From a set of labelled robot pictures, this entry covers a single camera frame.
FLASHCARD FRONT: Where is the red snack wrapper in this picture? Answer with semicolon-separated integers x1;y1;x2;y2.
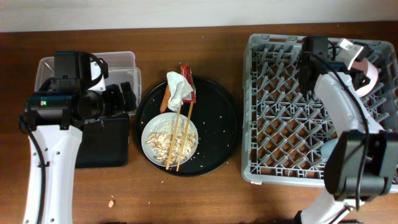
180;65;197;103

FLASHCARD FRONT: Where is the crumpled white napkin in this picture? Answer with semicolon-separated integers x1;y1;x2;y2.
167;72;193;112

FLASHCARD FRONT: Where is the light blue cup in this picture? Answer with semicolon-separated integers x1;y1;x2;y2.
320;138;338;161

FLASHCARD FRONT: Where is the grey dishwasher rack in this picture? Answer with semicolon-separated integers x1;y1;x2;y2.
241;33;398;194

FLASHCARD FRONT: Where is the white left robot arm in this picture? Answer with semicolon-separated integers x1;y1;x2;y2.
20;82;137;223

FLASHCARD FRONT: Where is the orange carrot stick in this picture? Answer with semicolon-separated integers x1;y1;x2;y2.
160;85;171;113

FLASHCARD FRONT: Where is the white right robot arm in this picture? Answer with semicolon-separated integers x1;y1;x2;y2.
294;55;397;223

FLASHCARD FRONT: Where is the black rectangular tray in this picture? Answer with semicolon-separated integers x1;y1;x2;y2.
75;113;130;169

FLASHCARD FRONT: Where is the grey plate with rice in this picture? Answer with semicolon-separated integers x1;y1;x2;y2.
141;113;198;167

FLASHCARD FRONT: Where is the small peanut on table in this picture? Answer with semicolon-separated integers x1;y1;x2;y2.
108;200;114;208

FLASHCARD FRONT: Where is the clear plastic bin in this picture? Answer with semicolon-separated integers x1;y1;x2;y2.
34;51;142;107

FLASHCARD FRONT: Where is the round black serving tray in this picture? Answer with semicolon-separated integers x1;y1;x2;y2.
133;76;243;177

